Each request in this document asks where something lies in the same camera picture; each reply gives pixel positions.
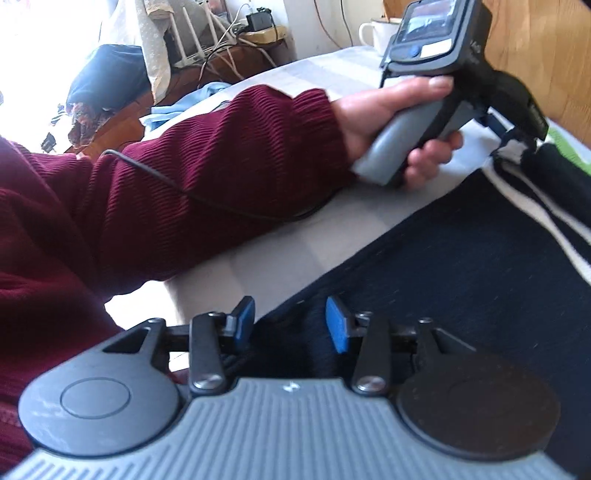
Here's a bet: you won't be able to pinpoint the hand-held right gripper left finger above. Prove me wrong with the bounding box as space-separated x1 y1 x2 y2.
102 296 256 397

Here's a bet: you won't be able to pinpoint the dark blue cloth bundle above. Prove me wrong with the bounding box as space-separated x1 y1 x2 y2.
66 44 151 112

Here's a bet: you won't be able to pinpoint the black charger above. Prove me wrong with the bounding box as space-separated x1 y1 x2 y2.
245 8 274 34

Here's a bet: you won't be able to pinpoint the brown wooden side table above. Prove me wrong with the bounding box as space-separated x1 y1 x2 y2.
64 34 297 158

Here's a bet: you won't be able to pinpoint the navy sweater with white stripes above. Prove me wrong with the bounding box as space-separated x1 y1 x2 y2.
249 122 591 480

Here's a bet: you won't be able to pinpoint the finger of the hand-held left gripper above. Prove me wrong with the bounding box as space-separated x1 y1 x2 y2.
480 113 540 155

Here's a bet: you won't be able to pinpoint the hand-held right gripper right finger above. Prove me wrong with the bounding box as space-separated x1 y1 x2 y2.
324 295 476 397

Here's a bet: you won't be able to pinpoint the grey cables on wall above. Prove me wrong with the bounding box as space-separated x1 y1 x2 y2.
313 0 343 48

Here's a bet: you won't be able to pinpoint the person's left forearm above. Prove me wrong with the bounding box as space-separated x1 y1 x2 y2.
90 85 357 283

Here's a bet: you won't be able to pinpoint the white enamel mug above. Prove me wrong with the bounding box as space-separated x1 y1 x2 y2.
359 17 403 59

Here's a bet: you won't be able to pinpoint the white dotted cloth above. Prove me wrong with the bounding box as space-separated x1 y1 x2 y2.
98 0 177 106

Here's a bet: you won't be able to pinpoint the person's left hand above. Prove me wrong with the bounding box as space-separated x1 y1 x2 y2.
331 76 465 191

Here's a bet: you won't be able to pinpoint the light blue cloth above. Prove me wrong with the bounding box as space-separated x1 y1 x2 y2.
140 82 232 129

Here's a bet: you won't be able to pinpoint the wooden board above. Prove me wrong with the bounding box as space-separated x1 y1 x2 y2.
383 0 591 139

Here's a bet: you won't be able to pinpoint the thin black cable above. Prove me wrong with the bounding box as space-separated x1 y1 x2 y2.
102 149 334 221

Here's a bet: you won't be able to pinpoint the person's torso in red sweater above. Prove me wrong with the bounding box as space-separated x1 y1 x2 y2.
0 136 127 472

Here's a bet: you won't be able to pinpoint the white router with antennas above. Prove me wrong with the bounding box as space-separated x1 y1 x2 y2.
168 6 232 70

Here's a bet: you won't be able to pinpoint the grey striped bed sheet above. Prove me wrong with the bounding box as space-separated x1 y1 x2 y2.
104 44 509 335

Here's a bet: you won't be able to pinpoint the floral patterned cloth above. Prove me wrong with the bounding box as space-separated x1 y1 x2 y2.
66 100 112 149

